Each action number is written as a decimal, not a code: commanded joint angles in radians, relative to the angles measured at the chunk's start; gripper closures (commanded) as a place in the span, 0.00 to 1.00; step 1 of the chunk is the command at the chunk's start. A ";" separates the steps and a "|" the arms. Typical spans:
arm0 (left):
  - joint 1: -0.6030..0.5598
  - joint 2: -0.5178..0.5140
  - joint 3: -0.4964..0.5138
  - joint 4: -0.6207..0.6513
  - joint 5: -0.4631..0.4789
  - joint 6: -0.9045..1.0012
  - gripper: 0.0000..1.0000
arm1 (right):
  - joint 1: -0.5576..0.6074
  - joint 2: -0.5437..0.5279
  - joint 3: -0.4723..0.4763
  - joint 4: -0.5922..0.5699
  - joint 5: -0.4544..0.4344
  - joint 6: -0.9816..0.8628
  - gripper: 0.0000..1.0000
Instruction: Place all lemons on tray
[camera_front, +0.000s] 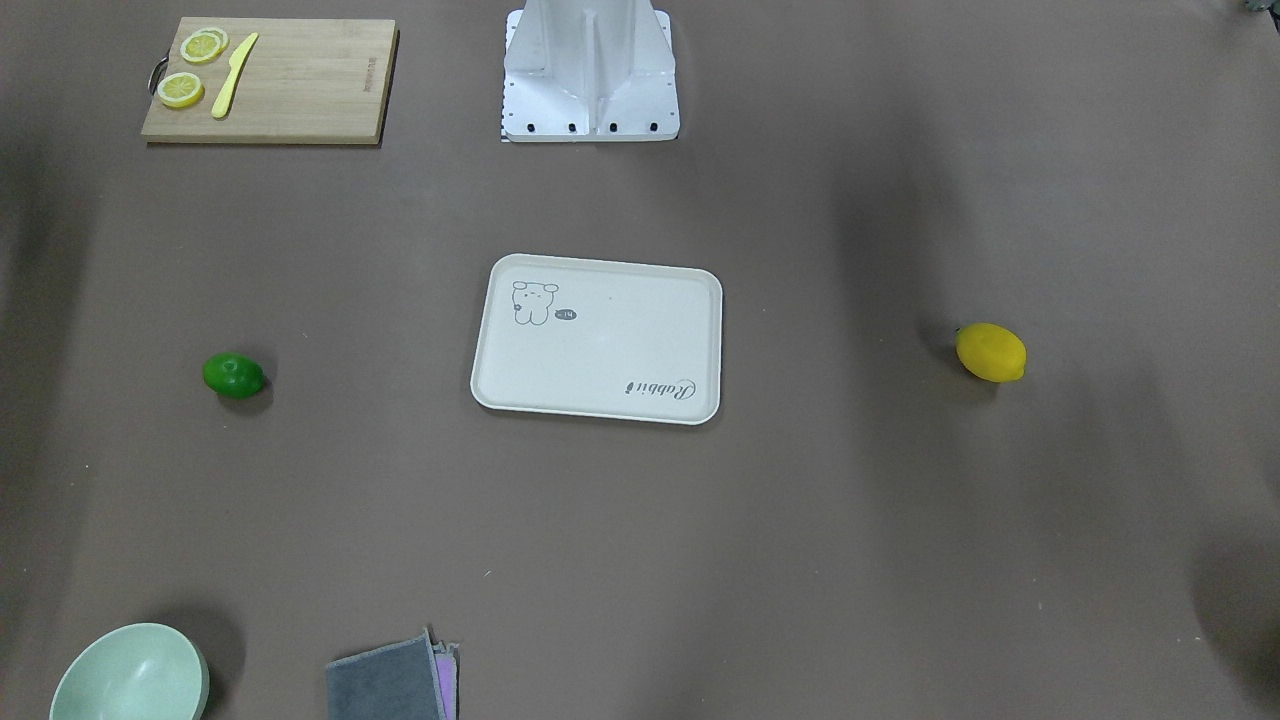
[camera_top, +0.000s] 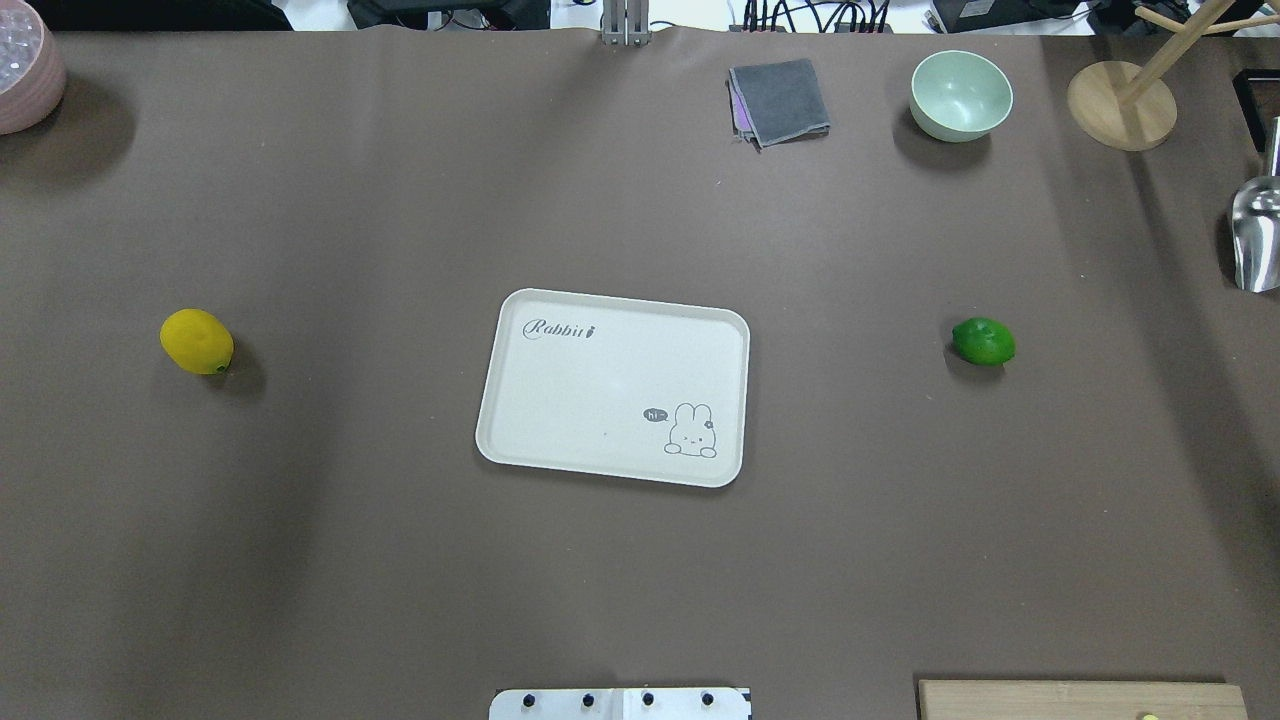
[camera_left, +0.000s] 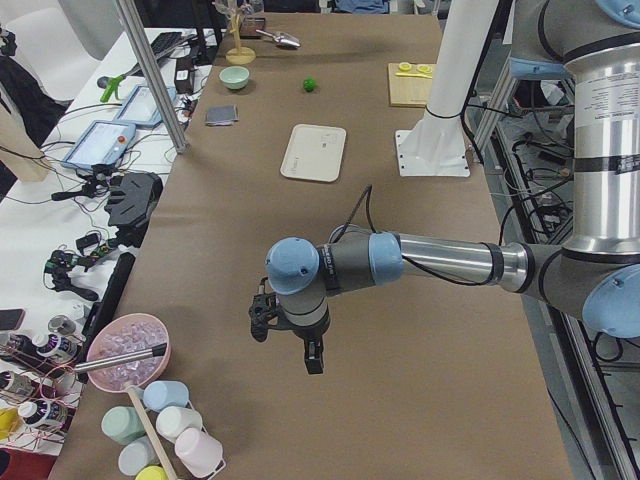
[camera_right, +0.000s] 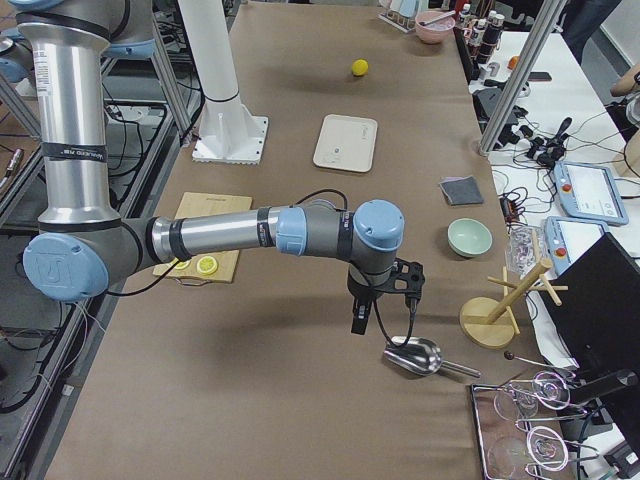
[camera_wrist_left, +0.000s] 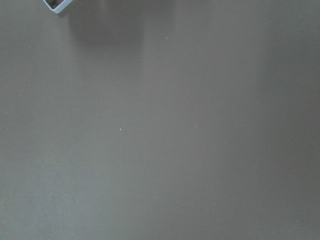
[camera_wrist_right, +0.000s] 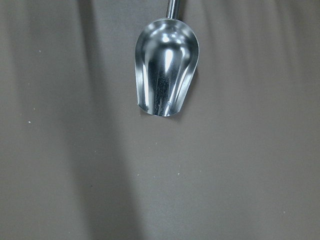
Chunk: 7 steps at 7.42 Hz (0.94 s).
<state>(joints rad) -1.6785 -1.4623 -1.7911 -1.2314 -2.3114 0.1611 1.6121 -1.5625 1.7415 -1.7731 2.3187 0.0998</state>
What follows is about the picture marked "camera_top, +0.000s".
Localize green lemon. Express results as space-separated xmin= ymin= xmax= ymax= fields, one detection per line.
xmin=951 ymin=316 xmax=1018 ymax=366

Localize yellow lemon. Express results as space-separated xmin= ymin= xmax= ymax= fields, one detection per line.
xmin=159 ymin=307 xmax=234 ymax=375

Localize white rabbit tray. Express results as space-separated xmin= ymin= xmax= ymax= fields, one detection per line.
xmin=475 ymin=288 xmax=751 ymax=489

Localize grey folded cloth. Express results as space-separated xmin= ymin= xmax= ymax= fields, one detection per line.
xmin=727 ymin=58 xmax=831 ymax=149

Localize mint green bowl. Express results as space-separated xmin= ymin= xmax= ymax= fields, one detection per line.
xmin=909 ymin=50 xmax=1014 ymax=143

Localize wooden cutting board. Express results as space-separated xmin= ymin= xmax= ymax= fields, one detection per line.
xmin=918 ymin=679 xmax=1248 ymax=719

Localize wooden mug tree stand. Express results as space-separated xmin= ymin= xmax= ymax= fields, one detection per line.
xmin=1068 ymin=1 xmax=1279 ymax=152

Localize metal scoop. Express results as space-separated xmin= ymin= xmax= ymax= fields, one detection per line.
xmin=1230 ymin=117 xmax=1279 ymax=293

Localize pink bowl with ice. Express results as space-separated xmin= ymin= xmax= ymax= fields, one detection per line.
xmin=1 ymin=1 xmax=67 ymax=136

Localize aluminium frame post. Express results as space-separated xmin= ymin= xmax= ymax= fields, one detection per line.
xmin=600 ymin=0 xmax=652 ymax=47

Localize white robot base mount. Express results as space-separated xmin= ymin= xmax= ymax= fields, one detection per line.
xmin=488 ymin=685 xmax=753 ymax=719

